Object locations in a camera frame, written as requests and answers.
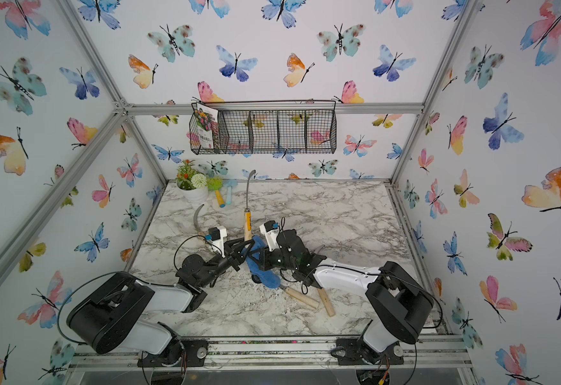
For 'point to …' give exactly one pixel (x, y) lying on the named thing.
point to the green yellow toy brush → (215, 184)
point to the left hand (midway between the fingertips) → (252, 239)
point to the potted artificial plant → (192, 185)
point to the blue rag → (268, 278)
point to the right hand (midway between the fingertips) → (250, 253)
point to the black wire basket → (281, 127)
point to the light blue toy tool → (229, 183)
